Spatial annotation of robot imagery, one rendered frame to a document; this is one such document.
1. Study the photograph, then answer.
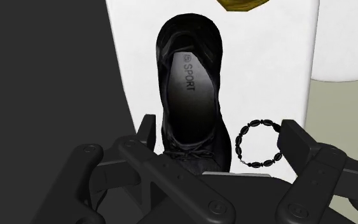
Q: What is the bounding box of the black bead bracelet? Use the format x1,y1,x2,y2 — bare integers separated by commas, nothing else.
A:
235,118,284,169

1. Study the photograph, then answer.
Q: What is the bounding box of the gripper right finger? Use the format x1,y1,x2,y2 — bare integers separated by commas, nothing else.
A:
273,118,358,224

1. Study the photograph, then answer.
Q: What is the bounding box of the black shoe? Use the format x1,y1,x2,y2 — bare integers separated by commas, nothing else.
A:
155,13,232,174

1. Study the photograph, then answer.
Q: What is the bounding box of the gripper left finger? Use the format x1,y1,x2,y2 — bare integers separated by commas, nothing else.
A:
29,113,237,224

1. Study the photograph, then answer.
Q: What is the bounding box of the yellow-brown object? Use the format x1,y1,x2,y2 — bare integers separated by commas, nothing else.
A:
217,0,271,12

